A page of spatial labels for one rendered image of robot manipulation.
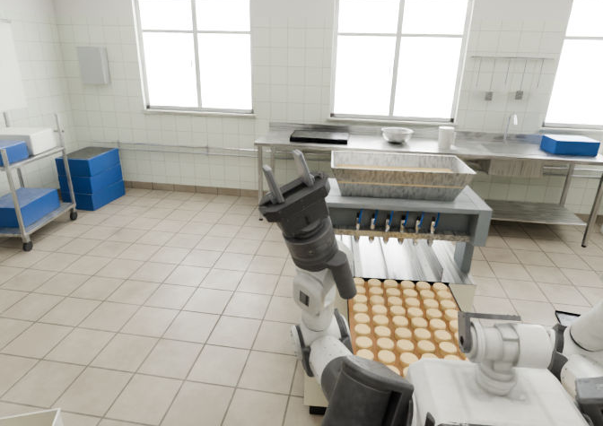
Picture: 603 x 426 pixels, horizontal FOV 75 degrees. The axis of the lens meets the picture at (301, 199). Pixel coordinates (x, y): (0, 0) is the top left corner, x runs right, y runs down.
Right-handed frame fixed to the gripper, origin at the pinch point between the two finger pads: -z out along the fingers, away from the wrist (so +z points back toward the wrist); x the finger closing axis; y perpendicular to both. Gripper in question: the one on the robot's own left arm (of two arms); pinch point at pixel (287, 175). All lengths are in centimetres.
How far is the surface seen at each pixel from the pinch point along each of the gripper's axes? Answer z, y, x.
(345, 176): 57, -69, 41
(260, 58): 91, -388, 121
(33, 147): 75, -364, -122
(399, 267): 107, -55, 50
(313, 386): 151, -57, -9
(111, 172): 156, -435, -88
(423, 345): 80, -6, 23
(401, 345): 78, -9, 18
